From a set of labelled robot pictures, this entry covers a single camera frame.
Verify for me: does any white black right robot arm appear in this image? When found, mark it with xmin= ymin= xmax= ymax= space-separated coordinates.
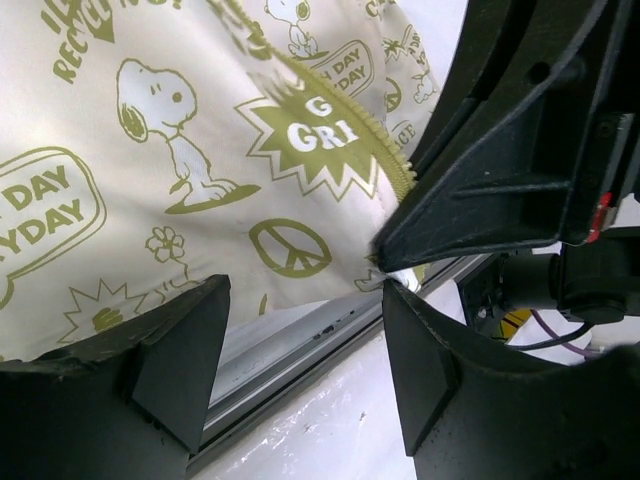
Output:
xmin=374 ymin=1 xmax=639 ymax=333

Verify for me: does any cream green printed hooded jacket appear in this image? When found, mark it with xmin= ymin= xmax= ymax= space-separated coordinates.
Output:
xmin=1 ymin=1 xmax=440 ymax=361

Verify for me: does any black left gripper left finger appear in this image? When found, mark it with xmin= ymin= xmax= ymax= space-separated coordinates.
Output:
xmin=1 ymin=275 xmax=231 ymax=479

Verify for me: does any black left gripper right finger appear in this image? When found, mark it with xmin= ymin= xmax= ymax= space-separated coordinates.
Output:
xmin=382 ymin=281 xmax=639 ymax=479

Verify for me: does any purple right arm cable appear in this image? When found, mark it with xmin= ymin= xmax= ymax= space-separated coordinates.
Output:
xmin=529 ymin=309 xmax=609 ymax=359

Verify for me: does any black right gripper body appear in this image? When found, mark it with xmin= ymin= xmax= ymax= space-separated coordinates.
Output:
xmin=444 ymin=1 xmax=639 ymax=244

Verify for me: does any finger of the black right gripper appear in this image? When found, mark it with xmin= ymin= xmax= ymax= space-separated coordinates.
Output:
xmin=374 ymin=84 xmax=608 ymax=272

